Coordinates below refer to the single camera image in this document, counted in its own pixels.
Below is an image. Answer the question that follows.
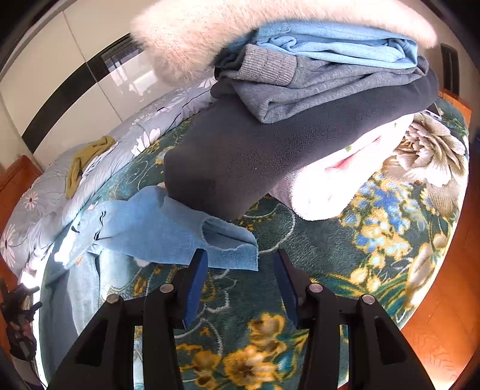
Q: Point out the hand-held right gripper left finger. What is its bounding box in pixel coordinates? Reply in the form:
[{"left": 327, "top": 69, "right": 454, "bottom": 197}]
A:
[{"left": 47, "top": 248, "right": 209, "bottom": 390}]

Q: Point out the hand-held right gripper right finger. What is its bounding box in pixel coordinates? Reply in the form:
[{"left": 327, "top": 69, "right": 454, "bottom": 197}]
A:
[{"left": 273, "top": 248, "right": 437, "bottom": 390}]

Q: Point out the light blue garment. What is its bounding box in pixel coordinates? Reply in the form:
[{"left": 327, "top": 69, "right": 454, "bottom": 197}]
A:
[{"left": 37, "top": 186, "right": 260, "bottom": 379}]

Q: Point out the green floral blanket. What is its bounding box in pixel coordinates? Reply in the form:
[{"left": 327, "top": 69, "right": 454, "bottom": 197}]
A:
[{"left": 39, "top": 98, "right": 471, "bottom": 390}]

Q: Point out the folded white fleece garment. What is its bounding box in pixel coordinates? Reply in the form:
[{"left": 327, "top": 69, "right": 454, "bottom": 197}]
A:
[{"left": 268, "top": 112, "right": 415, "bottom": 222}]

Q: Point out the folded dark navy fleece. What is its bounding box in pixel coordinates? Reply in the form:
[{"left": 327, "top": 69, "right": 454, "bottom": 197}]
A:
[{"left": 164, "top": 67, "right": 440, "bottom": 222}]

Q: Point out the olive yellow cloth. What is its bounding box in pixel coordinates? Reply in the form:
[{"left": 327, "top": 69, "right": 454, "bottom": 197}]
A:
[{"left": 65, "top": 136, "right": 116, "bottom": 199}]

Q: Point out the blue-grey floral quilt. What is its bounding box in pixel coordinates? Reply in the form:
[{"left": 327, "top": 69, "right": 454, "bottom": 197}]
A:
[{"left": 0, "top": 77, "right": 218, "bottom": 278}]

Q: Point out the dark tangled object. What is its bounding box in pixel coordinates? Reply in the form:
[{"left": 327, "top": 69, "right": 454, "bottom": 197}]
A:
[{"left": 0, "top": 278, "right": 41, "bottom": 362}]

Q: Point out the folded grey knit sweater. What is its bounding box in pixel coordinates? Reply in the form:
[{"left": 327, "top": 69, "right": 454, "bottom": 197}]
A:
[{"left": 214, "top": 44, "right": 430, "bottom": 124}]

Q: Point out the wooden headboard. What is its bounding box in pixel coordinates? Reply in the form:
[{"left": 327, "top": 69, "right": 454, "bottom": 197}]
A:
[{"left": 0, "top": 154, "right": 44, "bottom": 229}]

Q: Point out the folded sky blue top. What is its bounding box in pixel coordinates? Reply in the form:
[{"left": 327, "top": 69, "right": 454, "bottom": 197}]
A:
[{"left": 225, "top": 20, "right": 419, "bottom": 70}]

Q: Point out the white glossy wardrobe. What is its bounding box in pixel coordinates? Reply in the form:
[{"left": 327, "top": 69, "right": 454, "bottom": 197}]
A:
[{"left": 0, "top": 0, "right": 173, "bottom": 169}]

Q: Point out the fluffy cream sweater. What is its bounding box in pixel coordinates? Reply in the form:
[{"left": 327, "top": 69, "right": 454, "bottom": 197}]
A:
[{"left": 129, "top": 0, "right": 439, "bottom": 85}]

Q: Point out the wooden bed frame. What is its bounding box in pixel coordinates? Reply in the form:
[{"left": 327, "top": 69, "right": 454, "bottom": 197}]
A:
[{"left": 339, "top": 88, "right": 480, "bottom": 390}]

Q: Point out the black wall panel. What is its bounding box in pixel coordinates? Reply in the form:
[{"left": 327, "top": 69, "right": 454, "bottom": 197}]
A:
[{"left": 440, "top": 43, "right": 460, "bottom": 96}]

